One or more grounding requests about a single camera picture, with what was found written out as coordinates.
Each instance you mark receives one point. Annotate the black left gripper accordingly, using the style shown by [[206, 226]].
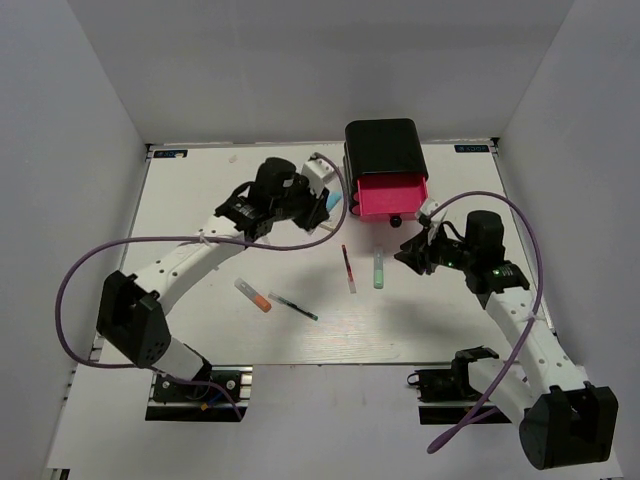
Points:
[[317, 206]]

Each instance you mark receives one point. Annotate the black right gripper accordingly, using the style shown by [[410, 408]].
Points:
[[419, 243]]

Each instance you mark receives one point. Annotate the blue highlighter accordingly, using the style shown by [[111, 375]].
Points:
[[333, 200]]

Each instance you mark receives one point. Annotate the green highlighter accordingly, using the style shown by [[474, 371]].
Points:
[[378, 268]]

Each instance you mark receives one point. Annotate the pink top drawer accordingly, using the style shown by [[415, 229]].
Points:
[[388, 197]]

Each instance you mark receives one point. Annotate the orange highlighter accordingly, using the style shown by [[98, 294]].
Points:
[[249, 292]]

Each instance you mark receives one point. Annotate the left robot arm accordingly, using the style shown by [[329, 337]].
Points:
[[134, 308]]

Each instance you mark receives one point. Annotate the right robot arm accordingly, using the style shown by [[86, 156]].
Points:
[[562, 418]]

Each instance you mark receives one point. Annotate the white eraser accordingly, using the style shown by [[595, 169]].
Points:
[[327, 227]]

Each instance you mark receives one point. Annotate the red gel pen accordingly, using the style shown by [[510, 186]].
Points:
[[349, 271]]

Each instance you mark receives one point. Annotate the black drawer cabinet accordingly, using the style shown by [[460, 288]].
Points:
[[381, 146]]

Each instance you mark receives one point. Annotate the green gel pen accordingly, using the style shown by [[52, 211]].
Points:
[[283, 301]]

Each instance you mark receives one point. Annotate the right logo sticker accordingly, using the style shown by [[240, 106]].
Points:
[[471, 148]]

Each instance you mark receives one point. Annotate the logo sticker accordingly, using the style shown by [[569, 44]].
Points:
[[471, 148], [170, 154]]

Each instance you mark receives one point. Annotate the left logo sticker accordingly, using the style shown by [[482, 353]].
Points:
[[170, 154]]

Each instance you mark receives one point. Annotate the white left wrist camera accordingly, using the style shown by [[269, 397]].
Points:
[[319, 172]]

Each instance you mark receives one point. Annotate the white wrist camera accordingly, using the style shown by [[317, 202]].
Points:
[[319, 172], [430, 215]]

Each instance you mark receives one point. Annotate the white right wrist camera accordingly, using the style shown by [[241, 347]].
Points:
[[430, 215]]

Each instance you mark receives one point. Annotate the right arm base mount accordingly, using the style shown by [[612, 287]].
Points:
[[444, 393]]

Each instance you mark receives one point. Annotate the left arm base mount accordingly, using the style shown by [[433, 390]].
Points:
[[175, 402]]

